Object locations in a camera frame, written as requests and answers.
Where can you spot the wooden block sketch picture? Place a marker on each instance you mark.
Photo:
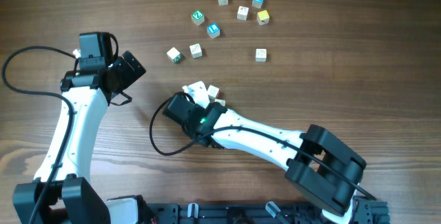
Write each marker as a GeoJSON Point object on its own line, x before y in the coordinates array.
{"type": "Point", "coordinates": [221, 102]}

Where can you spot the blue H wooden block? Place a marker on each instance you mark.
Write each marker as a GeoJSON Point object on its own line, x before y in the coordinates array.
{"type": "Point", "coordinates": [257, 3]}

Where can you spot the plain wooden block green side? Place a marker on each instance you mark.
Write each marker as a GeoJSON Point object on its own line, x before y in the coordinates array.
{"type": "Point", "coordinates": [213, 92]}

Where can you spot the blue L wooden block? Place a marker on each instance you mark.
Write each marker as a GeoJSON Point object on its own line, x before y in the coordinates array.
{"type": "Point", "coordinates": [213, 30]}

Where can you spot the wooden block monkey picture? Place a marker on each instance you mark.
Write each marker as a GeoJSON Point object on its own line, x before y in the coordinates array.
{"type": "Point", "coordinates": [242, 13]}

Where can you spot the yellow K wooden block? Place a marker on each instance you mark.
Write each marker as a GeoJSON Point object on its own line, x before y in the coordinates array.
{"type": "Point", "coordinates": [263, 17]}

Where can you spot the wooden block fox picture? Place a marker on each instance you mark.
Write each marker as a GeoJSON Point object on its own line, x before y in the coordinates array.
{"type": "Point", "coordinates": [196, 50]}

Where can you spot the wooden block grey drawing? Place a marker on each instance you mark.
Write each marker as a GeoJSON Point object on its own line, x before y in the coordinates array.
{"type": "Point", "coordinates": [261, 55]}

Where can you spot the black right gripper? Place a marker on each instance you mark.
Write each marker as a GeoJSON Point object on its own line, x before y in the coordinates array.
{"type": "Point", "coordinates": [191, 131]}

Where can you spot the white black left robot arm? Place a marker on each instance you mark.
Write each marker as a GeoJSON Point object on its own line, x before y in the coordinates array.
{"type": "Point", "coordinates": [60, 191]}

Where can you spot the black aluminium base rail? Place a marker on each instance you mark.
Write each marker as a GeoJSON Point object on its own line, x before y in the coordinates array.
{"type": "Point", "coordinates": [363, 212]}

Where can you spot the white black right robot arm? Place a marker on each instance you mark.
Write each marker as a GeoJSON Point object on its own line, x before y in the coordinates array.
{"type": "Point", "coordinates": [318, 164]}

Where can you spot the wooden block green A side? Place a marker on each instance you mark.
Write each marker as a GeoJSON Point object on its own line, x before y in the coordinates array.
{"type": "Point", "coordinates": [174, 55]}

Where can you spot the green Z wooden block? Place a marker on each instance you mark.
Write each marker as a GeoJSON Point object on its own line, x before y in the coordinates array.
{"type": "Point", "coordinates": [198, 17]}

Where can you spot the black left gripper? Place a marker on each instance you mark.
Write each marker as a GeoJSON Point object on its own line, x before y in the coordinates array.
{"type": "Point", "coordinates": [130, 74]}

